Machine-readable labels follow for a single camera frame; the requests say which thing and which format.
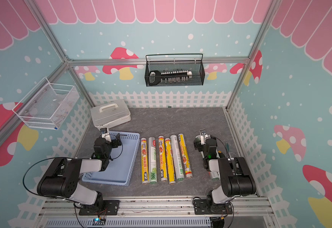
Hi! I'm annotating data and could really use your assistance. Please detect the light blue plastic basket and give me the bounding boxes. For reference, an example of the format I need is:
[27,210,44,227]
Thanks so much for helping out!
[82,131,140,186]

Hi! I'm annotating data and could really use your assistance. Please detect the yellow red-end wrap roll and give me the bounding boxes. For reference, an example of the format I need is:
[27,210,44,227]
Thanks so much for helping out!
[178,134,193,179]

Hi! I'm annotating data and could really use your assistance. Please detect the silver green wrap roll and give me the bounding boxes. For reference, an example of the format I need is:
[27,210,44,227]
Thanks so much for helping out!
[170,135,185,181]

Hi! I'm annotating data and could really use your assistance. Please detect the yellow blue-label wrap roll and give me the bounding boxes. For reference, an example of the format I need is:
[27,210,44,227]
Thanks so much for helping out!
[165,138,176,185]

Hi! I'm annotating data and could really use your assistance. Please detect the yellow orange wrap roll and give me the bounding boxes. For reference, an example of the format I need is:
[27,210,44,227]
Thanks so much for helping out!
[158,135,168,182]

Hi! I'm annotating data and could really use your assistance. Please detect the yellow red wrap roll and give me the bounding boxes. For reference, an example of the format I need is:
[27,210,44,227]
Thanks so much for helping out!
[140,138,149,184]

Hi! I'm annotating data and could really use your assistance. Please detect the clear green wrap roll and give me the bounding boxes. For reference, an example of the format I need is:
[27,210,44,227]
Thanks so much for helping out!
[148,137,157,183]

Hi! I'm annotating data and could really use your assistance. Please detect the white green wrap roll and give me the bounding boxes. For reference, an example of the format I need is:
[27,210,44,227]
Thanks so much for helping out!
[209,172,220,181]

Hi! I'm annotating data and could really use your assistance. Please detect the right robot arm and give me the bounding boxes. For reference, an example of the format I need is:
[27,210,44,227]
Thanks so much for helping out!
[193,129,257,214]

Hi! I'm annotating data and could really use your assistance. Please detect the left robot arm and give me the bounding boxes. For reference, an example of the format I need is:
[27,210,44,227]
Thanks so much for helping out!
[22,132,123,215]

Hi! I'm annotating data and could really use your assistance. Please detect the white plastic storage box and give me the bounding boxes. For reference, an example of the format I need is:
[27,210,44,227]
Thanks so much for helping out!
[90,99,131,130]

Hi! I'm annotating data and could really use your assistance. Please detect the small green circuit board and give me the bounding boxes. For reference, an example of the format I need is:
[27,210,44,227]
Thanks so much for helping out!
[92,218,106,226]

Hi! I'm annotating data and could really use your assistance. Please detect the black socket bit holder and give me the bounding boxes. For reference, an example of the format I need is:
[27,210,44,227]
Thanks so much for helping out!
[147,70,193,86]

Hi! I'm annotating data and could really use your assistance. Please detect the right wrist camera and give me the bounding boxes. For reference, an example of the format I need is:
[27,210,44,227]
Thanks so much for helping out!
[200,129,208,145]

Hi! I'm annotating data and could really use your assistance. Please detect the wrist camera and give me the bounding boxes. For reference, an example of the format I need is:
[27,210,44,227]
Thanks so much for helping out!
[200,129,208,145]
[100,128,111,142]

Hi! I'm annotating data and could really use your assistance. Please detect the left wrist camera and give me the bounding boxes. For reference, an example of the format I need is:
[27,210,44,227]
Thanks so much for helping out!
[100,128,111,142]

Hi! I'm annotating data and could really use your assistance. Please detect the green handled tool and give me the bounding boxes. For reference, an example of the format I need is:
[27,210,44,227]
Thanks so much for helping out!
[225,143,231,158]

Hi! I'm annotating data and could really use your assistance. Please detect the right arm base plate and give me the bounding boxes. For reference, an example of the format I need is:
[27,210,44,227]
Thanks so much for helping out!
[192,197,233,216]

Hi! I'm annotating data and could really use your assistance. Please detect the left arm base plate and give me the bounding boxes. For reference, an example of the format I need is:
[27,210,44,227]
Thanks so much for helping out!
[79,200,120,216]

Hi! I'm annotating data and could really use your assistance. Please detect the white wire mesh basket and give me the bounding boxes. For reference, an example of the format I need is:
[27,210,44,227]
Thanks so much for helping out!
[12,78,80,130]

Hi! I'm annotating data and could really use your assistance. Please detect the grey slotted cable duct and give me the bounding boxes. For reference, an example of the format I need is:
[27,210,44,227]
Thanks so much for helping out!
[39,217,212,228]

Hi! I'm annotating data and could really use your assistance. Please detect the black wire mesh basket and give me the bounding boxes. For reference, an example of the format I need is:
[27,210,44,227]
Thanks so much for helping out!
[145,53,205,87]

